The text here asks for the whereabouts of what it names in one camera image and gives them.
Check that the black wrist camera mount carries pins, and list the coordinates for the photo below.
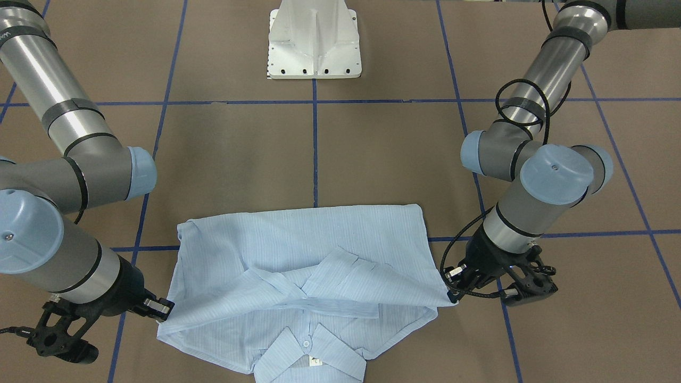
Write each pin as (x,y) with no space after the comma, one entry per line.
(532,278)
(60,329)

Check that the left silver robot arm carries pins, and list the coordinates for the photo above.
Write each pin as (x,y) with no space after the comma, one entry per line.
(547,180)

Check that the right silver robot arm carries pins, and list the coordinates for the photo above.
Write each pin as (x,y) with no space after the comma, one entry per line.
(40,244)

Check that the light blue button-up shirt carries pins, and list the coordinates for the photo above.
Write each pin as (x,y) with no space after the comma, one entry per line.
(306,295)

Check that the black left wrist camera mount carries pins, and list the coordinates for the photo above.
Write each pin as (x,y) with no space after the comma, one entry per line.
(532,278)

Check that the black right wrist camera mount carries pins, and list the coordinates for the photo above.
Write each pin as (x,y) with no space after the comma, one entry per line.
(60,329)

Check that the white camera mast base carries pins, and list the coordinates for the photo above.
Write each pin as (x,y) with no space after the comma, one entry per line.
(313,40)

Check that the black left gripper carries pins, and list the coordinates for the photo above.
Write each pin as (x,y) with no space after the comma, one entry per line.
(485,260)

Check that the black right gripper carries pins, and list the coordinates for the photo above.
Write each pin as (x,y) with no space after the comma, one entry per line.
(121,290)

